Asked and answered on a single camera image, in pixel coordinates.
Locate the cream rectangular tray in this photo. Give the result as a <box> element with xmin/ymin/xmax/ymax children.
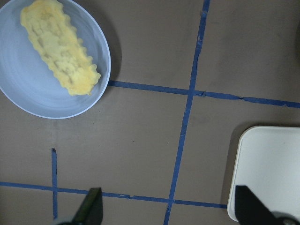
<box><xmin>227</xmin><ymin>126</ymin><xmax>300</xmax><ymax>221</ymax></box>

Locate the blue plate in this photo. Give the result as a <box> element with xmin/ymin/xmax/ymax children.
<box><xmin>0</xmin><ymin>0</ymin><xmax>111</xmax><ymax>119</ymax></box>

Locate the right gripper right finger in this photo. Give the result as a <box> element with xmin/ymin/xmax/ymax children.
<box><xmin>234</xmin><ymin>185</ymin><xmax>281</xmax><ymax>225</ymax></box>

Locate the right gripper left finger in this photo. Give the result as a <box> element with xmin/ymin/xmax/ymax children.
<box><xmin>74</xmin><ymin>187</ymin><xmax>103</xmax><ymax>225</ymax></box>

